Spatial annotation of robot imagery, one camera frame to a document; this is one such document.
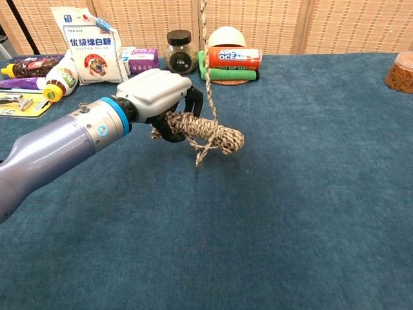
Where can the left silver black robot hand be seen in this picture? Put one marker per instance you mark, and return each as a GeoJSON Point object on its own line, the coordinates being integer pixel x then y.
{"type": "Point", "coordinates": [155, 90]}

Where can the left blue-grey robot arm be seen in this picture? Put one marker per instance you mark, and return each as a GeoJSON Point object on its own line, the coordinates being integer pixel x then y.
{"type": "Point", "coordinates": [58, 145]}

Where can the purple white box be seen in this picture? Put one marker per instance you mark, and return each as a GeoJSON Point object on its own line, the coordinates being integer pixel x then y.
{"type": "Point", "coordinates": [143, 59]}

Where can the glass jar black lid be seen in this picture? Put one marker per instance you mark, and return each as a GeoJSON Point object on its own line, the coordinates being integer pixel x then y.
{"type": "Point", "coordinates": [180, 56]}

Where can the white sugar bag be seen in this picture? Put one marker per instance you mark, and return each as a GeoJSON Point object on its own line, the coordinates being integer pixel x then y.
{"type": "Point", "coordinates": [93, 55]}

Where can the round woven coaster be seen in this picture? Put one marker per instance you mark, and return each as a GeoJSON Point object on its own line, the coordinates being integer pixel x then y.
{"type": "Point", "coordinates": [230, 82]}

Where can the folded green towel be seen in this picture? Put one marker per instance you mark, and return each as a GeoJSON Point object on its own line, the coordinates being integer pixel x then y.
{"type": "Point", "coordinates": [232, 75]}

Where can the blue bag clip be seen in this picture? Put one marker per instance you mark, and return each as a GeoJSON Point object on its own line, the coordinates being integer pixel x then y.
{"type": "Point", "coordinates": [103, 25]}

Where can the orange drink can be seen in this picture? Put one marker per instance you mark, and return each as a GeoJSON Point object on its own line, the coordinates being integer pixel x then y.
{"type": "Point", "coordinates": [234, 58]}

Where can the white upturned bowl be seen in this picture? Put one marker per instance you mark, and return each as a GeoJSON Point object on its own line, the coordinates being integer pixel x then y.
{"type": "Point", "coordinates": [227, 37]}

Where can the white bottle yellow cap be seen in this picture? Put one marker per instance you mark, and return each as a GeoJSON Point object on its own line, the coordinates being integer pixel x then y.
{"type": "Point", "coordinates": [63, 80]}

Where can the brown sauce bottle yellow cap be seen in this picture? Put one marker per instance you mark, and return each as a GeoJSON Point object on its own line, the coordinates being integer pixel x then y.
{"type": "Point", "coordinates": [32, 68]}

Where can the razor in yellow blister pack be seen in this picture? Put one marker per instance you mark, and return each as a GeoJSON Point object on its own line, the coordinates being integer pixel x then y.
{"type": "Point", "coordinates": [22, 105]}

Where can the purple toothpaste tube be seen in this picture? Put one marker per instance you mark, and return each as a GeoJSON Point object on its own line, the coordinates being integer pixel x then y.
{"type": "Point", "coordinates": [19, 84]}

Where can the black stand pole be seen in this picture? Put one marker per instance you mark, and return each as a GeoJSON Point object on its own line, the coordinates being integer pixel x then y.
{"type": "Point", "coordinates": [22, 27]}

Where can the blue felt table cover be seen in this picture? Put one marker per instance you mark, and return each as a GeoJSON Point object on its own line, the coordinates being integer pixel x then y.
{"type": "Point", "coordinates": [258, 210]}

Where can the bamboo folding screen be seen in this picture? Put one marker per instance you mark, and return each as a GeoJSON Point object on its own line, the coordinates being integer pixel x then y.
{"type": "Point", "coordinates": [338, 26]}

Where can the plastic jar of rubber bands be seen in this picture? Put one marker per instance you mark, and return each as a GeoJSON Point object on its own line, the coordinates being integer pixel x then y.
{"type": "Point", "coordinates": [400, 72]}

